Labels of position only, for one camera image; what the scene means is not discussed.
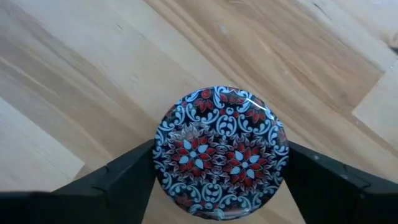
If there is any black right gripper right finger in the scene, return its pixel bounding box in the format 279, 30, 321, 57
284, 141, 398, 224

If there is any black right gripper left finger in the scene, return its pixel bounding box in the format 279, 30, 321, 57
0, 139, 156, 224

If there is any round blue red patterned holder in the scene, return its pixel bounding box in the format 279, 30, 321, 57
152, 86, 290, 221

